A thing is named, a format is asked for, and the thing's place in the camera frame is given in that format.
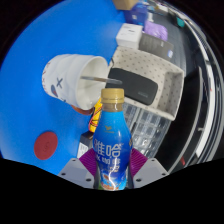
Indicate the dark blue box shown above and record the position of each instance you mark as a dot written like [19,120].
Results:
[136,15]

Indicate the yellow multimeter red leads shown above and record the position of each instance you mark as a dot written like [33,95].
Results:
[96,116]

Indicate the thin stirring spoon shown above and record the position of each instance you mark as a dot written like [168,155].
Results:
[100,79]

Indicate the flat round red coaster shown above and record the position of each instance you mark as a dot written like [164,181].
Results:
[46,145]

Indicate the black rectangular case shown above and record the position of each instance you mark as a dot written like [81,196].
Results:
[135,86]

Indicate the black box white label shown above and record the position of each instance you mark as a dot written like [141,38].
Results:
[84,143]

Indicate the small white box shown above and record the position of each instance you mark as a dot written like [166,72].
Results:
[129,35]

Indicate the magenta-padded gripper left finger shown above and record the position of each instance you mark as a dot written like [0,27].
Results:
[75,171]

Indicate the black overhead shelf unit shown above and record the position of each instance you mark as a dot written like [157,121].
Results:
[191,110]

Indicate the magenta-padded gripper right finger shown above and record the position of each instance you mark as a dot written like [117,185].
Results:
[150,171]

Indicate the blue drink bottle gold cap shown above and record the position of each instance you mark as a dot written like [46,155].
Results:
[111,146]

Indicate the dark grey upright box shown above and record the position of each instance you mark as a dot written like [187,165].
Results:
[155,46]

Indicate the grey parts drawer cabinet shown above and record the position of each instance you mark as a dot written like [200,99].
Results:
[151,136]
[130,115]

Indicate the purple pouch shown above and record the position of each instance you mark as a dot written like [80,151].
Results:
[156,30]

